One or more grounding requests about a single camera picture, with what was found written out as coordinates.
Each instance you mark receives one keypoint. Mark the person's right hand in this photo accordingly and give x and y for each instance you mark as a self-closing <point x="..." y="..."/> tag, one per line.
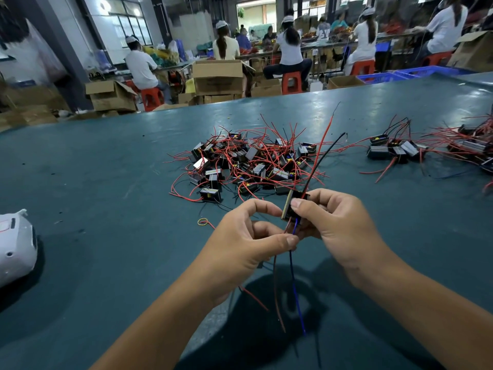
<point x="347" y="231"/>

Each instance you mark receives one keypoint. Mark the person's left hand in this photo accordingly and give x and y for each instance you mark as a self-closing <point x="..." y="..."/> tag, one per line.
<point x="239" y="250"/>

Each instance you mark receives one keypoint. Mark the person's left forearm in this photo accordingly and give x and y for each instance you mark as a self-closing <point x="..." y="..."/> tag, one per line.
<point x="162" y="331"/>

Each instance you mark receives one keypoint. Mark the person's right forearm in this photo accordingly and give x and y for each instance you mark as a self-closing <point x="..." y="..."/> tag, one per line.
<point x="439" y="316"/>

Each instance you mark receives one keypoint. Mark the yellow rubber band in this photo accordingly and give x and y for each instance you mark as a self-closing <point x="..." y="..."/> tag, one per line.
<point x="202" y="222"/>

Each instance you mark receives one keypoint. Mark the shallow cardboard box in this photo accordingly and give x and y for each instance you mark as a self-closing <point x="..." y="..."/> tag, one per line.
<point x="346" y="81"/>

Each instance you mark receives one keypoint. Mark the blue plastic crate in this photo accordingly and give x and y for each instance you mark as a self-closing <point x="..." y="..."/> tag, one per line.
<point x="379" y="76"/>
<point x="431" y="71"/>

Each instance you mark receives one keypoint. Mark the red plastic stool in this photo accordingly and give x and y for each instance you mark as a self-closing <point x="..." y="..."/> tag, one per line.
<point x="439" y="57"/>
<point x="363" y="67"/>
<point x="152" y="97"/>
<point x="291" y="82"/>

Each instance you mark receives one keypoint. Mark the low cardboard box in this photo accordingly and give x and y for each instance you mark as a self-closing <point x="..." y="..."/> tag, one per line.
<point x="266" y="87"/>

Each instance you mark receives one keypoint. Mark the large closed cardboard box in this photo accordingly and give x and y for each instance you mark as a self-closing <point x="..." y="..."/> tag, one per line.
<point x="218" y="77"/>

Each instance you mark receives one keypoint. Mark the open cardboard box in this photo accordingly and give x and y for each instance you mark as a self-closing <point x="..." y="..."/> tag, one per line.
<point x="112" y="96"/>

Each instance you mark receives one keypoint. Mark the tilted cardboard box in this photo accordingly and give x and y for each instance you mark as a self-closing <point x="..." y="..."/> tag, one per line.
<point x="474" y="50"/>

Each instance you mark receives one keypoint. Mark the white plastic shell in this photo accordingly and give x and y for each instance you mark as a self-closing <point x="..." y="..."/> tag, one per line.
<point x="15" y="246"/>

